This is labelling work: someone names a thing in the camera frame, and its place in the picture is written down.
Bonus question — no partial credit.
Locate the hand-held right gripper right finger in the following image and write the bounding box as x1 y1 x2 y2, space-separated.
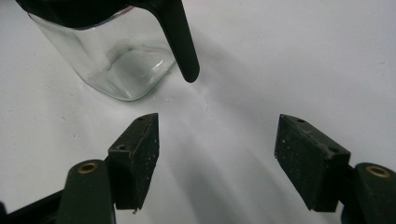
274 114 352 213

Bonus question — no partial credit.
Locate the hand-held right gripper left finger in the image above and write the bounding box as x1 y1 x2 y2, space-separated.
106 112 161 211

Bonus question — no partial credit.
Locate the glass jar with black lid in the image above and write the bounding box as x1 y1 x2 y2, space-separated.
15 0 201 103

